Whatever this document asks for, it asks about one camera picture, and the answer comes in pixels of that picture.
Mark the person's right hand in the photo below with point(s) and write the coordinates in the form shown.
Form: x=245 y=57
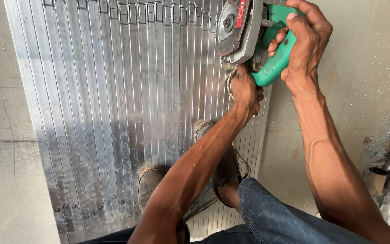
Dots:
x=308 y=50

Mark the green circular saw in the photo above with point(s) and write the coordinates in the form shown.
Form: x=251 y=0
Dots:
x=273 y=67

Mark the person's blue jeans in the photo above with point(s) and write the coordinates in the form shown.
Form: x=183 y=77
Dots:
x=283 y=220

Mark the row of aluminium profiles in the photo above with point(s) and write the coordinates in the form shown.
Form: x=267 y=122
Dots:
x=107 y=101

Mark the person's left fingers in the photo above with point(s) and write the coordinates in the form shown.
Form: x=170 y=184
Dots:
x=244 y=70

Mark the person's left hand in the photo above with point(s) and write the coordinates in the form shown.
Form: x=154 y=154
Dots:
x=245 y=93

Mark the small red white scrap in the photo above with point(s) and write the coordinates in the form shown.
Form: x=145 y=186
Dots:
x=367 y=140

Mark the worn brown right shoe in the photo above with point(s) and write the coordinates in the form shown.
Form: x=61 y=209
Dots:
x=227 y=166

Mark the worn brown shoe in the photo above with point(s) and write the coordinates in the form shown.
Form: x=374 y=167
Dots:
x=227 y=166
x=149 y=184

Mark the pile of metal shavings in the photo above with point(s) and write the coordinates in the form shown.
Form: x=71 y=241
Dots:
x=389 y=132

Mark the worn brown left shoe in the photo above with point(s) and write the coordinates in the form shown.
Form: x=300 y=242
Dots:
x=149 y=184

